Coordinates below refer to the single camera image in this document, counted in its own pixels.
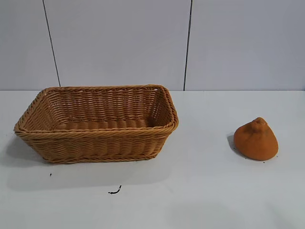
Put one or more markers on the orange bumpy toy orange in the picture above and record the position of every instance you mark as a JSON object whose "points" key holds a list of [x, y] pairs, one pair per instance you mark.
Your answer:
{"points": [[255, 143]]}

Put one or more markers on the brown woven wicker basket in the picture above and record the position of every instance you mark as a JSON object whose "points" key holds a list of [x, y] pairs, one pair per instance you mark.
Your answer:
{"points": [[100, 145]]}

